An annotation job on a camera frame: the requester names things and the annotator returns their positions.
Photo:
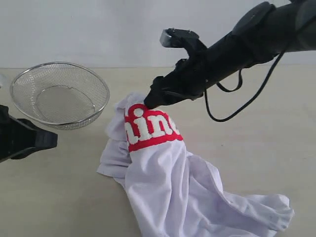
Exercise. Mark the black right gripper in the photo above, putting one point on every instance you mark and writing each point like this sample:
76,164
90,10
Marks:
186,81

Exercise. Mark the white t-shirt red logo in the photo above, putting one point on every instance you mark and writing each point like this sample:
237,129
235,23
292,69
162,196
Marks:
174,193

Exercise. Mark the metal wire mesh basket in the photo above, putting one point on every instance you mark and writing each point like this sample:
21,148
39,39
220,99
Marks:
61,95

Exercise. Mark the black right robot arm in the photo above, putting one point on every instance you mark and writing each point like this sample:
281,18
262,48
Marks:
259,36

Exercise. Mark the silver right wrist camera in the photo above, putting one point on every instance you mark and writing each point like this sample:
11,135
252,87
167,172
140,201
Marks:
178,38

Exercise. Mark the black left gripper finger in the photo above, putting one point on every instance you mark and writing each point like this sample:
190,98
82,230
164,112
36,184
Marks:
19,137

